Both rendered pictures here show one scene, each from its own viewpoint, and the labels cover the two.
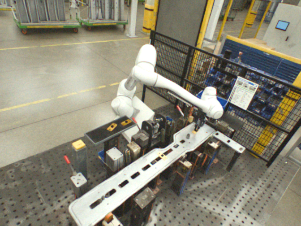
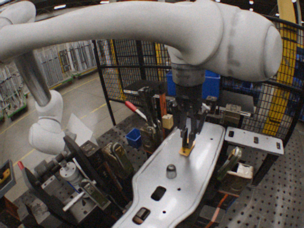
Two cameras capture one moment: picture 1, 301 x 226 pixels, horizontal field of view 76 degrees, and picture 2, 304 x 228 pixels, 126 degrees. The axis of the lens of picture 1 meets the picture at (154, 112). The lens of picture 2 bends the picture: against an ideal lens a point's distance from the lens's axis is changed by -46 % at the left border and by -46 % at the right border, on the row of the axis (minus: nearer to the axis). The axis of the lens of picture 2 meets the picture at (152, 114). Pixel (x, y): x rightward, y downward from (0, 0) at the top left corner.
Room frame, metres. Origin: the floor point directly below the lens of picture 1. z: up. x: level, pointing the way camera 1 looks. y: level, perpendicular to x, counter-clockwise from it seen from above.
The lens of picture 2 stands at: (1.05, -0.30, 1.39)
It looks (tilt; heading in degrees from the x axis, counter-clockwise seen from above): 31 degrees down; 0
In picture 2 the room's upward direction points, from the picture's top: 8 degrees counter-clockwise
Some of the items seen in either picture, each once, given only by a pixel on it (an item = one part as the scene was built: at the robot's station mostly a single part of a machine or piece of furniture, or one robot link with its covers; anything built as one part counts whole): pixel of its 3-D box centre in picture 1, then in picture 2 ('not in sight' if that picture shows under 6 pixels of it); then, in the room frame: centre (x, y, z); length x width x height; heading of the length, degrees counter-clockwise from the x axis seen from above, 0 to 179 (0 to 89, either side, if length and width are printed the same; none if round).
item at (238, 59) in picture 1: (236, 62); not in sight; (1.97, -0.73, 1.53); 0.06 x 0.06 x 0.20
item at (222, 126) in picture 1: (217, 137); (226, 136); (1.54, -0.68, 0.88); 0.08 x 0.08 x 0.36; 52
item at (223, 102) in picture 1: (210, 103); (194, 82); (1.83, -0.58, 1.10); 0.30 x 0.17 x 0.13; 62
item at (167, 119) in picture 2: (186, 131); (169, 147); (1.55, -0.36, 0.88); 0.04 x 0.04 x 0.36; 52
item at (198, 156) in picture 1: (194, 165); (203, 224); (1.15, -0.42, 0.84); 0.11 x 0.08 x 0.29; 52
